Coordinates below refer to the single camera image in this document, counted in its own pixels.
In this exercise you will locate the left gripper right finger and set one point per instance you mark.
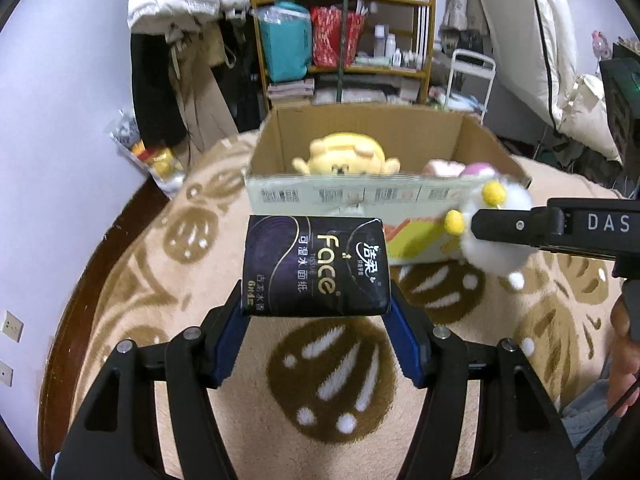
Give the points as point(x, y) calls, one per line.
point(519, 433)

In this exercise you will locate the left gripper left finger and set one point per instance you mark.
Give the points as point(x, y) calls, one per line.
point(115, 434)

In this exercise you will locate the white fluffy plush toy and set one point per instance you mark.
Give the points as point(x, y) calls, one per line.
point(487, 223)

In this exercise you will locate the pink plush toy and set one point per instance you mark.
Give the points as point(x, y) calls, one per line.
point(478, 169)

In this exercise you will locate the pink roll plush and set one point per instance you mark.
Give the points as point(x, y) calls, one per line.
point(440, 168)

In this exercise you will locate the cardboard box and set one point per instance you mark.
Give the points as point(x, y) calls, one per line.
point(405, 165)

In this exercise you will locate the dark purple Face tissue pack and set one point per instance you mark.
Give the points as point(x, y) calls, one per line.
point(315, 267)

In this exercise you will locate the yellow plush doll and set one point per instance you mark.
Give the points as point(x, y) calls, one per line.
point(346, 153)

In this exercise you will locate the person's right hand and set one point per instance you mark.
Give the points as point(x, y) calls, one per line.
point(625, 355)

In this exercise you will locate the beige brown patterned blanket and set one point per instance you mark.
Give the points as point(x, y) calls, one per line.
point(326, 399)

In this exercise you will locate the white rolling cart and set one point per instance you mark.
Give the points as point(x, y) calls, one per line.
point(470, 81)

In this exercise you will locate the cream folded mattress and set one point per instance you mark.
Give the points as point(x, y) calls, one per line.
point(536, 51)

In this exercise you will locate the plastic bag with toys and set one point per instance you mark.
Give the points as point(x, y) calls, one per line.
point(160, 164)

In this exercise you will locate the black coat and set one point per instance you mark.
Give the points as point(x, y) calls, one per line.
point(155, 104)

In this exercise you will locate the beige trench coat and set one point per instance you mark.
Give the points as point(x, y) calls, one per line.
point(202, 107)

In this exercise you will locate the stack of books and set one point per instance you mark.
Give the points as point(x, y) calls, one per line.
point(299, 92)

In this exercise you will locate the green pole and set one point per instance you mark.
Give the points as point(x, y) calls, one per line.
point(342, 53)

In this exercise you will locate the red patterned bag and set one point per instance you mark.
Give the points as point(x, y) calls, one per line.
point(326, 24)

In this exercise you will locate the wooden shelf unit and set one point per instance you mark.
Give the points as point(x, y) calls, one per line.
point(422, 35)

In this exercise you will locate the teal bag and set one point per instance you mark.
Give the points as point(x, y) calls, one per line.
point(285, 29)

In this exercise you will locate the lower wall socket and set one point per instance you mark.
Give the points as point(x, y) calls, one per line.
point(6, 374)

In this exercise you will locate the wall socket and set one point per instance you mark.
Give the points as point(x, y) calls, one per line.
point(6, 374)
point(12, 326)

